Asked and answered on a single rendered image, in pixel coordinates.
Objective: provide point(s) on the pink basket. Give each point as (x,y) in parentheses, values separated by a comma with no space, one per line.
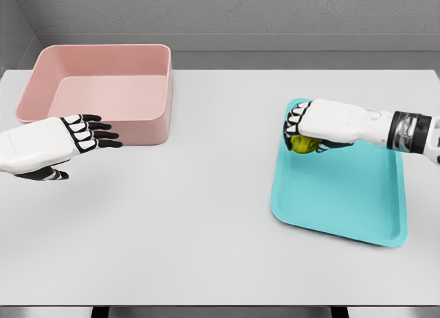
(113,91)

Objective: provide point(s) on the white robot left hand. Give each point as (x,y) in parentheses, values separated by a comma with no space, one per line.
(38,143)

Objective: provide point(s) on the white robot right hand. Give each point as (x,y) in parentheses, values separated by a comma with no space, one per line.
(330,120)

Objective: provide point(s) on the blue tray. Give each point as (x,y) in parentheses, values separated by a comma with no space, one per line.
(337,201)

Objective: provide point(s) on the yellow-green tennis ball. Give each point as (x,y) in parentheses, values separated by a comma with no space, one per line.
(304,146)

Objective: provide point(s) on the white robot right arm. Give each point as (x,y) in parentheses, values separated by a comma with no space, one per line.
(407,130)

